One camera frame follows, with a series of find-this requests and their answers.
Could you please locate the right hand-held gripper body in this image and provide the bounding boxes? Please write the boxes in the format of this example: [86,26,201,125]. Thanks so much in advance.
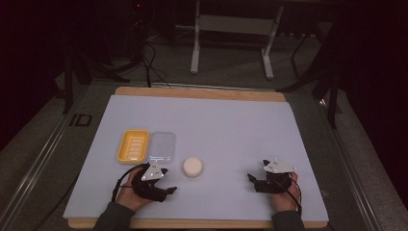
[256,159,297,194]

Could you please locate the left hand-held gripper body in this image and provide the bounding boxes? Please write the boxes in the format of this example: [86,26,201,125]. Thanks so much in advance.
[130,162,168,203]

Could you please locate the clear plastic lid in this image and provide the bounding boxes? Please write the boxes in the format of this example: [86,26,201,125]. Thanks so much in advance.
[147,131,177,166]

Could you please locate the white round soap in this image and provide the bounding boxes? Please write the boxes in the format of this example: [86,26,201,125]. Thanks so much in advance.
[182,156,204,178]

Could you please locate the yellow soap dish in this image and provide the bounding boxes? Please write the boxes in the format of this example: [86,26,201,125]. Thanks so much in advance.
[115,129,150,166]

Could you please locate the person's left hand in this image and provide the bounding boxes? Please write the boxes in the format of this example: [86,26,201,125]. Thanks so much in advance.
[115,175,152,213]

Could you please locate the person's right hand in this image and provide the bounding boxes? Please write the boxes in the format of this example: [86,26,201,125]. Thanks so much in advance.
[269,171,301,214]

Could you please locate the pale table mat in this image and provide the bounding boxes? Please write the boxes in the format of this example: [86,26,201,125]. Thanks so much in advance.
[63,94,330,222]

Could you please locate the black stand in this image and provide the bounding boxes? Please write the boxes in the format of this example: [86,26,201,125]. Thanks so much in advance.
[277,18,343,130]
[54,44,131,116]

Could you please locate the white metal stand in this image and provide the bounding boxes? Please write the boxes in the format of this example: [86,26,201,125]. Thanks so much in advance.
[190,0,286,81]

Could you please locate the right hand-held gripper cable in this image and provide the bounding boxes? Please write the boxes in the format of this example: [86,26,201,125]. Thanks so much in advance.
[286,175,303,217]

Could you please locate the hand-held gripper cable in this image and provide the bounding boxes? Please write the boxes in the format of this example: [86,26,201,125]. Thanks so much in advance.
[286,175,303,217]
[111,164,146,203]

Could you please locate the left hand-held gripper cable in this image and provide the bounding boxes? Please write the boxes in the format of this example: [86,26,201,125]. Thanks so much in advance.
[111,164,146,203]

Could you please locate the metal floor rail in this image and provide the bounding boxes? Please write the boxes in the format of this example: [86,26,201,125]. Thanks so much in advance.
[319,97,384,231]
[0,84,92,231]

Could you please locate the black floor cables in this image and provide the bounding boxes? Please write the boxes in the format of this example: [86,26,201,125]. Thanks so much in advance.
[128,0,172,89]

